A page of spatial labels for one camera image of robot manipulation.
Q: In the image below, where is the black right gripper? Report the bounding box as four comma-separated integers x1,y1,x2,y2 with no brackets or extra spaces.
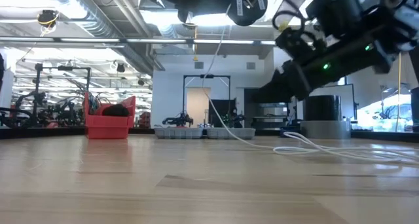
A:
255,27,393,103

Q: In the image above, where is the black cord spool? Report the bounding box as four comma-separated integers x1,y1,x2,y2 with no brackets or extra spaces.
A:
228,0,268,27

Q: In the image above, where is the white cord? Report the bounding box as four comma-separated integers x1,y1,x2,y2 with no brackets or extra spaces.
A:
201,3,419,166

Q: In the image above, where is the blue object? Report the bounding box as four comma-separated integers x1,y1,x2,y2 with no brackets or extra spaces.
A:
280,125,301,139

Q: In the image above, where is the black cylinder container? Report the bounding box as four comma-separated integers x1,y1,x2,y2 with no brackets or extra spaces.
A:
302,94,342,122

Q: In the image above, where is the grey round base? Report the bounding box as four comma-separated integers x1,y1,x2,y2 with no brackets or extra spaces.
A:
300,120,352,140

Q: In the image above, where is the yellow hanging marker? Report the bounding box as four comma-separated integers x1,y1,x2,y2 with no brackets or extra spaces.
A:
192,26,199,62

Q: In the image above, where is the grey plastic tray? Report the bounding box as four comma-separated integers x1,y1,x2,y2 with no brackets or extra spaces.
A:
153,127,204,140
206,127,257,140

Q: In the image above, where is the long ceiling light bar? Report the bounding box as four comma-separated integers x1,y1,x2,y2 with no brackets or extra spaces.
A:
0,36,278,48

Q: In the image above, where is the black rounded object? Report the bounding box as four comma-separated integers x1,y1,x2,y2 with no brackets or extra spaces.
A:
101,103,130,117

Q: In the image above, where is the red plastic bin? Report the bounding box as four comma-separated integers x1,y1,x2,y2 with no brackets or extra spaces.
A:
83,92,137,140

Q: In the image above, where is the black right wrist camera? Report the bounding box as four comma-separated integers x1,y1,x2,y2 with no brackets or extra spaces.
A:
274,10,328,64

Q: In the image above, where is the black gantry frame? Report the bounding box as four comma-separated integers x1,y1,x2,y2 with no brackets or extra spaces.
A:
182,74,232,128

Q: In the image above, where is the black post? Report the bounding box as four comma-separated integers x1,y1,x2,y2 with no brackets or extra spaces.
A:
410,86,419,133

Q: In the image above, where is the black robot station frame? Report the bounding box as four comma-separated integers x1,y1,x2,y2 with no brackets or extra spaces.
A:
32,62,92,126

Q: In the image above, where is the black ceiling device yellow cable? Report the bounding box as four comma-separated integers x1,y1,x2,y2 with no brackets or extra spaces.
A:
37,9,60,30

